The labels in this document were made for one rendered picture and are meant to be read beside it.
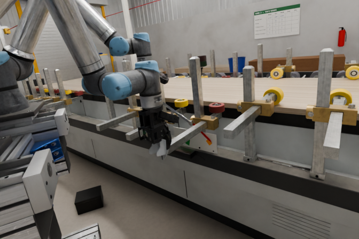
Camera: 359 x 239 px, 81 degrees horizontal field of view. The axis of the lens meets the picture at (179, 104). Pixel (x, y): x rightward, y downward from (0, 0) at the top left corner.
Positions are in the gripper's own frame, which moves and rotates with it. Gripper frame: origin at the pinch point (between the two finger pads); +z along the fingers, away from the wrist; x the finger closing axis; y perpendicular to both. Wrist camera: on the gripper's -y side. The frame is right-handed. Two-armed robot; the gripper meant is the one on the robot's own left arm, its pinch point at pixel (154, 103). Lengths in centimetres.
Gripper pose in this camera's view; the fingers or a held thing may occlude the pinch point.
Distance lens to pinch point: 110.1
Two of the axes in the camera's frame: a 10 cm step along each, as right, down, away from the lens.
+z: 1.1, 9.6, 2.6
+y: -9.5, 0.2, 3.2
